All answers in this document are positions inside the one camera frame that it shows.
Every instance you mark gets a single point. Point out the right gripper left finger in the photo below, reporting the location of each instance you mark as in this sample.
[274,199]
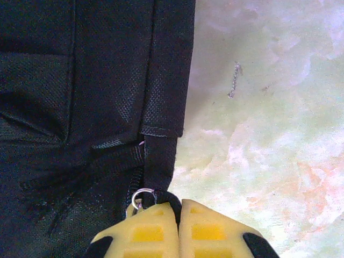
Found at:
[145,236]

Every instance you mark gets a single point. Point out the black backpack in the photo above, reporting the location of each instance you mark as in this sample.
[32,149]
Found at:
[80,80]

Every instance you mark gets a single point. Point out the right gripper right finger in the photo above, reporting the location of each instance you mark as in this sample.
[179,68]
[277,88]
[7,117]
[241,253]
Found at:
[215,236]

